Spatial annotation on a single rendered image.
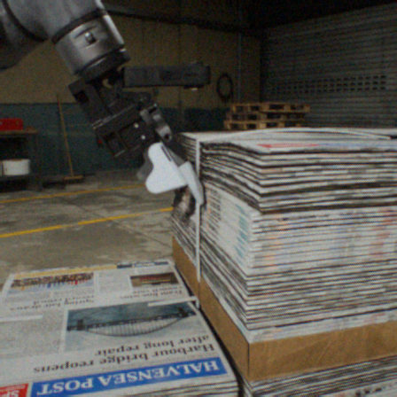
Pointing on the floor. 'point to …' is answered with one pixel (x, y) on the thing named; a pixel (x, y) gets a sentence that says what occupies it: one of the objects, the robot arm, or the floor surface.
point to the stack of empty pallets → (266, 111)
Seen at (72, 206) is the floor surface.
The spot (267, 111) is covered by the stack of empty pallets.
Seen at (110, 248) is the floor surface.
